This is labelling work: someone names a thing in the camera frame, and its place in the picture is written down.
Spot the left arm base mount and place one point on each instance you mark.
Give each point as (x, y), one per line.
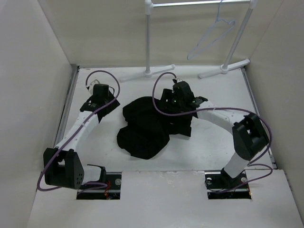
(109, 189)

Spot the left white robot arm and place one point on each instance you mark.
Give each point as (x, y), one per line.
(62, 164)

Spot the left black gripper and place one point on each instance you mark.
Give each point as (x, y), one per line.
(110, 97)

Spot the white clothes rack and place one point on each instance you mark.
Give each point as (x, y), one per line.
(223, 69)

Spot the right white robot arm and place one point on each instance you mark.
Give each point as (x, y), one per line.
(249, 135)

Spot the light blue wire hanger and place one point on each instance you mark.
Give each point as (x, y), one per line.
(215, 32)

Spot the black trousers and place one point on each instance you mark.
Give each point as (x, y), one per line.
(148, 131)

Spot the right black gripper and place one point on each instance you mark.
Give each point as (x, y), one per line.
(168, 94)

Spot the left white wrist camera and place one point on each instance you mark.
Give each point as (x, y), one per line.
(91, 85)

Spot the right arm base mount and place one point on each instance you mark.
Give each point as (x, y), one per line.
(225, 188)

